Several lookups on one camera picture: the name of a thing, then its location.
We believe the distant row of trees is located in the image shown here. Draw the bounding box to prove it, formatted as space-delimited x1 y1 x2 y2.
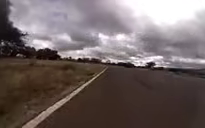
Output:
60 56 138 69

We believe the dark asphalt road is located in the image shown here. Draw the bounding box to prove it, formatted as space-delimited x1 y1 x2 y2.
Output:
34 64 205 128

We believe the small dark tree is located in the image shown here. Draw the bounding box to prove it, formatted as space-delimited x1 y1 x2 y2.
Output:
145 61 157 70

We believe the clump of dark trees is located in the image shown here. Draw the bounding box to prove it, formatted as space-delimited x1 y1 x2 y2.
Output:
18 46 62 61

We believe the dry grass verge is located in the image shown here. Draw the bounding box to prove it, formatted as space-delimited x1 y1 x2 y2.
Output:
0 57 108 128

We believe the large dark tree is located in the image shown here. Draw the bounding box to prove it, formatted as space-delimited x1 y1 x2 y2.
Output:
0 0 28 59

